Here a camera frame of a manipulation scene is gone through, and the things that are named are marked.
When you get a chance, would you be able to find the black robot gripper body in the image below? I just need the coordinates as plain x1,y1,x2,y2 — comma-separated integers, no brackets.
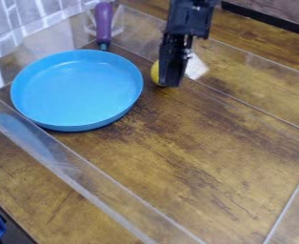
164,0,217,39

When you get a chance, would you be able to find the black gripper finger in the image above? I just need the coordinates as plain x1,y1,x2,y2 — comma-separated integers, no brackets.
170,34,193,87
158,32,174,87

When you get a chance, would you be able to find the blue round plastic plate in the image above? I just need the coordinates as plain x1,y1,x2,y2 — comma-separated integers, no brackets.
10,50,144,132

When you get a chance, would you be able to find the yellow lemon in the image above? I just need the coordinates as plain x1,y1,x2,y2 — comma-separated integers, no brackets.
149,60,164,87

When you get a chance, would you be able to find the dark baseboard strip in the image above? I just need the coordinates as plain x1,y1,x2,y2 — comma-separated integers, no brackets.
221,0,299,34

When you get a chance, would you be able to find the purple eggplant toy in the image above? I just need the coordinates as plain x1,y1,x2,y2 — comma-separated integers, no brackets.
94,2,113,51

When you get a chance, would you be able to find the clear acrylic enclosure wall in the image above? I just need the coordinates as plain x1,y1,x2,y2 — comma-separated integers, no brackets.
0,11,299,244

